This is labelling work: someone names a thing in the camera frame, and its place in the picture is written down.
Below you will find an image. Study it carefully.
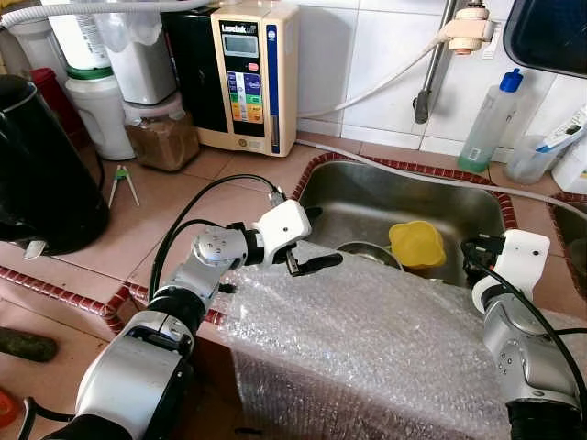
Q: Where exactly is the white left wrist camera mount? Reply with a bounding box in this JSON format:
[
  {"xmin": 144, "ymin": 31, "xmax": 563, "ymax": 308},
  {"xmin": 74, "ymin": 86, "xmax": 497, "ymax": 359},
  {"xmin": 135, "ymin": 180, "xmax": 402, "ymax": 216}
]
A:
[{"xmin": 255, "ymin": 199, "xmax": 313, "ymax": 267}]

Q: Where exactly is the white plastic bottle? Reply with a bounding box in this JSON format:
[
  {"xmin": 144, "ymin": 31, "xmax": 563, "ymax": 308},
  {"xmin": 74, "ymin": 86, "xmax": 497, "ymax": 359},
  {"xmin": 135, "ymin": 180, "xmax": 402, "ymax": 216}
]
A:
[{"xmin": 550, "ymin": 110, "xmax": 587, "ymax": 195}]

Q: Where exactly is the stainless steel sink basin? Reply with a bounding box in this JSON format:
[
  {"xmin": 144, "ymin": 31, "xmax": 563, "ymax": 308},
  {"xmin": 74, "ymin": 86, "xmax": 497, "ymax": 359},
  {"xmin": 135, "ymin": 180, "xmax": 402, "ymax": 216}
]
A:
[
  {"xmin": 298, "ymin": 160, "xmax": 510, "ymax": 285},
  {"xmin": 548, "ymin": 202, "xmax": 587, "ymax": 276}
]

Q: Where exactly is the black box appliance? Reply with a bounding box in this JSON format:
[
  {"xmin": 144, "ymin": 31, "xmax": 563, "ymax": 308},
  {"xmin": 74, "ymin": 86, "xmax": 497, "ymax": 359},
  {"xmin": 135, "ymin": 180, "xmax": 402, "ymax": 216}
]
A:
[{"xmin": 161, "ymin": 7, "xmax": 230, "ymax": 138}]

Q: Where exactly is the jar with brown contents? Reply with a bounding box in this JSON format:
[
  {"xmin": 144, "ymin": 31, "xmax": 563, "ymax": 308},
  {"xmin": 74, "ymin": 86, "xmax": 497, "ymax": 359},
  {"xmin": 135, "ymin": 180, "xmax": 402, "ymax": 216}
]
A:
[{"xmin": 122, "ymin": 96, "xmax": 200, "ymax": 172}]

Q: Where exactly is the dark blue tray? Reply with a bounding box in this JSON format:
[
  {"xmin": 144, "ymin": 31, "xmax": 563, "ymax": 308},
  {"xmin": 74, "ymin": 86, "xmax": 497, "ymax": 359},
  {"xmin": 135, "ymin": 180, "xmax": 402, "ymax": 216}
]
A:
[{"xmin": 503, "ymin": 0, "xmax": 587, "ymax": 79}]

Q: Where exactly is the dark oblong object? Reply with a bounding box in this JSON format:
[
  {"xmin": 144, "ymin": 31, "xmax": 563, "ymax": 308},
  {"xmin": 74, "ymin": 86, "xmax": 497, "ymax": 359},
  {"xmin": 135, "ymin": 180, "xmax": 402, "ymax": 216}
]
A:
[{"xmin": 0, "ymin": 327, "xmax": 58, "ymax": 363}]

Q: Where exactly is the yellow plastic bowl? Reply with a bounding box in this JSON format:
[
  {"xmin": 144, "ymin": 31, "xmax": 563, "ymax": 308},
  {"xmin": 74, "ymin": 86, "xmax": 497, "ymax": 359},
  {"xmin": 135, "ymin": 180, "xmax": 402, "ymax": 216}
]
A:
[{"xmin": 388, "ymin": 220, "xmax": 448, "ymax": 271}]

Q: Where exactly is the round stainless steel dish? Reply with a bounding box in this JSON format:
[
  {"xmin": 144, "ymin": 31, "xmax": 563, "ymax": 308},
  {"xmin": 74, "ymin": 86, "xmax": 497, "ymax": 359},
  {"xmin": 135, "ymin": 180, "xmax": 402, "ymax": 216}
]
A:
[{"xmin": 335, "ymin": 240, "xmax": 404, "ymax": 271}]

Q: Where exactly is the grey corrugated hose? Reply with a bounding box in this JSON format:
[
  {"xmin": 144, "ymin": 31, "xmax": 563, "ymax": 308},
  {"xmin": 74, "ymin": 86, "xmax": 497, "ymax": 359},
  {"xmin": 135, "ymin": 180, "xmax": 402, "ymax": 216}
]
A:
[{"xmin": 0, "ymin": 0, "xmax": 216, "ymax": 28}]

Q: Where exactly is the beige water ionizer machine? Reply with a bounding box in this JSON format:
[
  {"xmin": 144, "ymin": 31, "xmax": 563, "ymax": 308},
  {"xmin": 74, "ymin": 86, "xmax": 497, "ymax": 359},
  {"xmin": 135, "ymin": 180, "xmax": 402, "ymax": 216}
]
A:
[{"xmin": 211, "ymin": 2, "xmax": 300, "ymax": 157}]

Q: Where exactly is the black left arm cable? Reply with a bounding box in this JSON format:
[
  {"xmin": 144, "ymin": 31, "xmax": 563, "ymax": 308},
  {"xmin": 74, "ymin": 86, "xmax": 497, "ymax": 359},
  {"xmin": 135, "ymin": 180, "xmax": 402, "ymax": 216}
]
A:
[{"xmin": 147, "ymin": 174, "xmax": 287, "ymax": 303}]

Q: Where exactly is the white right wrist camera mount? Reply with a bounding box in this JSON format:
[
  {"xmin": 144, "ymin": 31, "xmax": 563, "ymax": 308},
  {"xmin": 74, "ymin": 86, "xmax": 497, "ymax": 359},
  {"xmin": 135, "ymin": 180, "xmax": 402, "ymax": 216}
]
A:
[{"xmin": 472, "ymin": 229, "xmax": 551, "ymax": 313}]

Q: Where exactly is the white and blue tube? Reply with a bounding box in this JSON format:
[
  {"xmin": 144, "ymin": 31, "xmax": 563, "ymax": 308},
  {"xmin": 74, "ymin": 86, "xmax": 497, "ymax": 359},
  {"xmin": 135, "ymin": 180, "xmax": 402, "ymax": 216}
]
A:
[{"xmin": 535, "ymin": 105, "xmax": 587, "ymax": 152}]

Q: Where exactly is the white labelled bottle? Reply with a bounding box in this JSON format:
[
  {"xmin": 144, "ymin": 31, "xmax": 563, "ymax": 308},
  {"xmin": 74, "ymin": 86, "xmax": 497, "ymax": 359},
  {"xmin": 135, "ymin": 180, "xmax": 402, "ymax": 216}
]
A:
[{"xmin": 46, "ymin": 9, "xmax": 113, "ymax": 72}]

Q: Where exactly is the clear bubble wrap sheet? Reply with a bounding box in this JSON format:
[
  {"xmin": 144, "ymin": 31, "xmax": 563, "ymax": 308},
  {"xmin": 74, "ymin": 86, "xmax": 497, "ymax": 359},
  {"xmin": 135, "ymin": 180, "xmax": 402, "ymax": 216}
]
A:
[{"xmin": 216, "ymin": 240, "xmax": 587, "ymax": 440}]

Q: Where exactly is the clear bottle with blue cap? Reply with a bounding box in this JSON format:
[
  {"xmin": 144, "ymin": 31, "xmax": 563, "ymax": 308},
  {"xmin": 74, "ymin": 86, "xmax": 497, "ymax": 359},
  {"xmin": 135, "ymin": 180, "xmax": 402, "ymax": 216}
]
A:
[{"xmin": 457, "ymin": 69, "xmax": 524, "ymax": 173}]

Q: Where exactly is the white plastic container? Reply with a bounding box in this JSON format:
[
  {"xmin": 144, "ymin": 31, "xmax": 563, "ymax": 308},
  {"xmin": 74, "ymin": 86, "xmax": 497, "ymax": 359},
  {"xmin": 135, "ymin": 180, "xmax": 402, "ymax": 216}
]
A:
[{"xmin": 96, "ymin": 9, "xmax": 178, "ymax": 106}]

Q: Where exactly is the grey metal tap pipe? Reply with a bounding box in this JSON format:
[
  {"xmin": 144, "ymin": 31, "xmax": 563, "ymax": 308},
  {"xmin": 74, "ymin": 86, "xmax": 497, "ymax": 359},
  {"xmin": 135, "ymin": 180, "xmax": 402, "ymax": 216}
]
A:
[{"xmin": 413, "ymin": 0, "xmax": 460, "ymax": 125}]

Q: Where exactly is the beige tap diverter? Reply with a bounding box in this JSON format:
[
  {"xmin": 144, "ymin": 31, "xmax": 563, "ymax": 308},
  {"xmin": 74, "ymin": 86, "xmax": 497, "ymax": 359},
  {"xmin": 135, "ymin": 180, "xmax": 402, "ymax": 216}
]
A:
[{"xmin": 440, "ymin": 5, "xmax": 496, "ymax": 56}]

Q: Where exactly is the clear plastic cup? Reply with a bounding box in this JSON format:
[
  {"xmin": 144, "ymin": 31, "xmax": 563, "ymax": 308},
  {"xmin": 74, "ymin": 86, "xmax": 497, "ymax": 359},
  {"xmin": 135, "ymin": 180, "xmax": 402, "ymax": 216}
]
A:
[{"xmin": 504, "ymin": 136, "xmax": 556, "ymax": 184}]

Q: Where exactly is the thick white hose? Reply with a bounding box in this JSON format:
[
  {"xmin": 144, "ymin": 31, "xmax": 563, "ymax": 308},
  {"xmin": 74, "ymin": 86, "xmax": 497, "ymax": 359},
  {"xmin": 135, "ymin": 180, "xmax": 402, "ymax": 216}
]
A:
[{"xmin": 298, "ymin": 41, "xmax": 460, "ymax": 120}]

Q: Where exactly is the red container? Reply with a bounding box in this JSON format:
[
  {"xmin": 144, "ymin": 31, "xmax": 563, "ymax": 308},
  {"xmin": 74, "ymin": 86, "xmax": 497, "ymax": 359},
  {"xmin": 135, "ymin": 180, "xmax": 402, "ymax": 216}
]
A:
[{"xmin": 29, "ymin": 67, "xmax": 83, "ymax": 148}]

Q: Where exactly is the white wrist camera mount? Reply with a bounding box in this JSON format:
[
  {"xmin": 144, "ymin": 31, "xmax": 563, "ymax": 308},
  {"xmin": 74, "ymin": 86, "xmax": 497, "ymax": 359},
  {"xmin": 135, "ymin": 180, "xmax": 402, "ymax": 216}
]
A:
[
  {"xmin": 472, "ymin": 229, "xmax": 551, "ymax": 313},
  {"xmin": 255, "ymin": 199, "xmax": 313, "ymax": 267}
]

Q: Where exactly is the black electric kettle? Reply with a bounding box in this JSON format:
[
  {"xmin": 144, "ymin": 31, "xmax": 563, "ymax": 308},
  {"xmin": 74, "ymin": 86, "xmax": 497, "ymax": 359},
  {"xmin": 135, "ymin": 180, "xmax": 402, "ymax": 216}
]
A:
[{"xmin": 0, "ymin": 73, "xmax": 111, "ymax": 256}]

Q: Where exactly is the white jug with green lid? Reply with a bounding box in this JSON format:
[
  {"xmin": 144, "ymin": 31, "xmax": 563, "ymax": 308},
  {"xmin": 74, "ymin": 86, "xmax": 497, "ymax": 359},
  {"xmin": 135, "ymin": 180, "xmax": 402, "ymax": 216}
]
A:
[{"xmin": 64, "ymin": 66, "xmax": 137, "ymax": 161}]

